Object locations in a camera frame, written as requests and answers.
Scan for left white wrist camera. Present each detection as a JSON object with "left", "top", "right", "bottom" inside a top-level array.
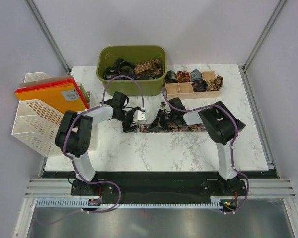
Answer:
[{"left": 133, "top": 107, "right": 148, "bottom": 124}]

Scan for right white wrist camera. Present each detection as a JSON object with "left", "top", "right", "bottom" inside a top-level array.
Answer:
[{"left": 160, "top": 101, "right": 167, "bottom": 110}]

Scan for right aluminium corner post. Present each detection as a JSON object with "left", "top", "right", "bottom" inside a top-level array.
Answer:
[{"left": 241, "top": 0, "right": 288, "bottom": 73}]

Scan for grey blue rolled tie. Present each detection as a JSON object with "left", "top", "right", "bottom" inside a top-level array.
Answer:
[{"left": 190, "top": 69, "right": 203, "bottom": 82}]

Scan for red patterned rolled tie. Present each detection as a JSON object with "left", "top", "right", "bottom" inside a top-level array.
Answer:
[{"left": 177, "top": 71, "right": 191, "bottom": 83}]

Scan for left aluminium corner post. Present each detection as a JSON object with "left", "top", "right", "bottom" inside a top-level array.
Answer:
[{"left": 24, "top": 0, "right": 71, "bottom": 75}]

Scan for aluminium rail frame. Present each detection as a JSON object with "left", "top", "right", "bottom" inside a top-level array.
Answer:
[{"left": 25, "top": 178, "right": 295, "bottom": 199}]

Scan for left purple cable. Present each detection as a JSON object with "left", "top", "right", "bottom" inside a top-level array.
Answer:
[{"left": 36, "top": 76, "right": 147, "bottom": 225}]

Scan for aluminium corner post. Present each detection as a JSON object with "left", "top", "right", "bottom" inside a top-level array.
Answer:
[
  {"left": 24, "top": 0, "right": 71, "bottom": 75},
  {"left": 241, "top": 0, "right": 288, "bottom": 73}
]

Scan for purple cable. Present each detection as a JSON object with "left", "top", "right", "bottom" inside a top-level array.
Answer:
[
  {"left": 36, "top": 76, "right": 147, "bottom": 225},
  {"left": 161, "top": 87, "right": 250, "bottom": 215}
]

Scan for brown patterned loose tie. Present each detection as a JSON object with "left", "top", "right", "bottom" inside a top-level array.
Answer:
[{"left": 206, "top": 75, "right": 224, "bottom": 91}]

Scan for orange folder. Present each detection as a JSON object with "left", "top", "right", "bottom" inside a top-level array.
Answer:
[{"left": 15, "top": 82, "right": 89, "bottom": 113}]

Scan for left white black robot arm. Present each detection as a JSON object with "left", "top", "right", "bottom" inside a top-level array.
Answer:
[{"left": 55, "top": 92, "right": 147, "bottom": 195}]

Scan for dark patterned rolled tie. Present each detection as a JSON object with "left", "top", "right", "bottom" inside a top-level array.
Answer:
[{"left": 191, "top": 80, "right": 208, "bottom": 92}]

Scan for brown cat pattern tie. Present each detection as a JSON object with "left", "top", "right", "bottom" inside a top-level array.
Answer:
[{"left": 139, "top": 119, "right": 246, "bottom": 134}]

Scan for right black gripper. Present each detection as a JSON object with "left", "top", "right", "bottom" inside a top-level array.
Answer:
[{"left": 149, "top": 109, "right": 177, "bottom": 132}]

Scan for white slotted cable duct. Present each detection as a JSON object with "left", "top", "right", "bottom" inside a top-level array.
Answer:
[{"left": 35, "top": 197, "right": 230, "bottom": 209}]

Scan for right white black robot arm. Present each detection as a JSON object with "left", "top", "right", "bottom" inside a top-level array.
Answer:
[{"left": 145, "top": 97, "right": 245, "bottom": 195}]

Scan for wooden compartment tray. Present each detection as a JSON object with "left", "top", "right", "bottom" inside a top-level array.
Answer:
[{"left": 164, "top": 71, "right": 221, "bottom": 100}]

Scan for white plastic file rack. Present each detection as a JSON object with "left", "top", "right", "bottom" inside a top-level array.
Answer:
[{"left": 11, "top": 72, "right": 97, "bottom": 158}]

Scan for red folder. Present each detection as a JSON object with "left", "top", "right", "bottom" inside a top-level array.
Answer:
[{"left": 15, "top": 76, "right": 90, "bottom": 103}]

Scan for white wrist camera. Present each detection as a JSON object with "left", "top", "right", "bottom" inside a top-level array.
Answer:
[
  {"left": 160, "top": 101, "right": 167, "bottom": 110},
  {"left": 133, "top": 107, "right": 148, "bottom": 124}
]

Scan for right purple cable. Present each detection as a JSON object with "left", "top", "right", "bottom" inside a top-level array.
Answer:
[{"left": 161, "top": 87, "right": 250, "bottom": 215}]

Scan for olive green plastic bin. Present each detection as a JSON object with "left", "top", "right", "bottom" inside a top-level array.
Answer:
[{"left": 96, "top": 45, "right": 167, "bottom": 96}]

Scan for brown patterned tie in bin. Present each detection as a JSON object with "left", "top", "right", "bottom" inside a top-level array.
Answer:
[{"left": 134, "top": 59, "right": 163, "bottom": 77}]

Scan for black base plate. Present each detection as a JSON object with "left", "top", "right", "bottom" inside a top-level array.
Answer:
[{"left": 71, "top": 172, "right": 247, "bottom": 203}]

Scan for black ties in bin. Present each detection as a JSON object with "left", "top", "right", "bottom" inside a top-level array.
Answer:
[{"left": 103, "top": 58, "right": 136, "bottom": 80}]

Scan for black rolled tie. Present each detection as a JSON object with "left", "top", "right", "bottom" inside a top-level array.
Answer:
[{"left": 165, "top": 70, "right": 178, "bottom": 84}]

